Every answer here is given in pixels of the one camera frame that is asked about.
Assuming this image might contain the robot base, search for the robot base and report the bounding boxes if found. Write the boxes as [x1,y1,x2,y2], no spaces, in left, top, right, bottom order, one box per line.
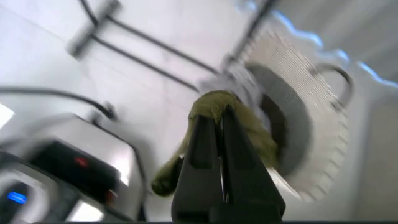
[0,113,147,224]

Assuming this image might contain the white laundry basket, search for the white laundry basket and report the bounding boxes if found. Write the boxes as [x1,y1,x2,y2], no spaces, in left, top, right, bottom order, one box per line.
[241,26,355,203]

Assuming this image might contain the pale grey shorts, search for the pale grey shorts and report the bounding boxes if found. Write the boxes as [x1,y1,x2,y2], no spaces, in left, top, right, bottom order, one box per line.
[198,63,262,108]

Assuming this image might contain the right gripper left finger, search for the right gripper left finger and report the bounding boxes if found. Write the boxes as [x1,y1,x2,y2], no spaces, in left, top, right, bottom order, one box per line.
[171,113,224,222]

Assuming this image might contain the green printed t-shirt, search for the green printed t-shirt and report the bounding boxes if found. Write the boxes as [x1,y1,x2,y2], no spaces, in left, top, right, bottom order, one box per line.
[151,90,279,197]

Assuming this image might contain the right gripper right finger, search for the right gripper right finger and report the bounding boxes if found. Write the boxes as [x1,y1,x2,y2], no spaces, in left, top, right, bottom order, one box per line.
[220,105,286,222]

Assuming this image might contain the black clothes rack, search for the black clothes rack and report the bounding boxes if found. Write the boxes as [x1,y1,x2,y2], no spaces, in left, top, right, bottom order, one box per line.
[67,0,277,94]

